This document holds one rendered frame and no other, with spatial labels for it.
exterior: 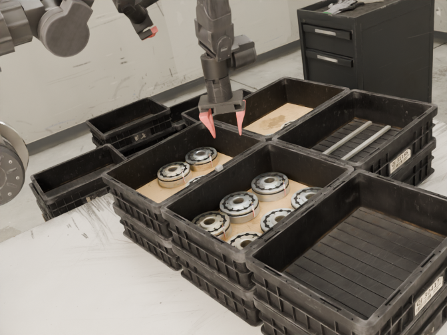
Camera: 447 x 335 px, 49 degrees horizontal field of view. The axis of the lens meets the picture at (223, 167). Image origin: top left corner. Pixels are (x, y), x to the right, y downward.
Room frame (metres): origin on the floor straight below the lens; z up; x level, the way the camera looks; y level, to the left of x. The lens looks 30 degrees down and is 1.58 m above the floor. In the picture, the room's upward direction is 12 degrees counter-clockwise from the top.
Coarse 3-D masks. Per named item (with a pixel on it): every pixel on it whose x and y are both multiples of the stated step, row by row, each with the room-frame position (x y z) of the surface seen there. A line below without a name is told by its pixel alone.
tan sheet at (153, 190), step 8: (224, 160) 1.37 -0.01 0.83; (192, 176) 1.31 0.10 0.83; (152, 184) 1.31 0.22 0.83; (184, 184) 1.27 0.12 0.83; (144, 192) 1.28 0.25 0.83; (152, 192) 1.27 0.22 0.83; (160, 192) 1.26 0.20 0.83; (168, 192) 1.25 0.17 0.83; (176, 192) 1.24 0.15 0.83; (160, 200) 1.21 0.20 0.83
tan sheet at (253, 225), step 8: (296, 184) 1.15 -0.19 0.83; (280, 200) 1.09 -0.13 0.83; (288, 200) 1.08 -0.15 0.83; (264, 208) 1.07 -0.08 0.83; (272, 208) 1.06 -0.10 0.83; (232, 224) 1.03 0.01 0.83; (240, 224) 1.02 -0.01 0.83; (248, 224) 1.01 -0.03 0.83; (256, 224) 1.01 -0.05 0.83; (232, 232) 0.99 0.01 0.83; (240, 232) 0.99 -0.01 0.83
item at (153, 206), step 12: (180, 132) 1.43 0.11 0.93; (156, 144) 1.38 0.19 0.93; (132, 156) 1.33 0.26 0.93; (240, 156) 1.19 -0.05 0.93; (108, 180) 1.21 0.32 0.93; (120, 192) 1.17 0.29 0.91; (132, 192) 1.12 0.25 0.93; (180, 192) 1.07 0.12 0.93; (144, 204) 1.07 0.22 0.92; (156, 204) 1.04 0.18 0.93
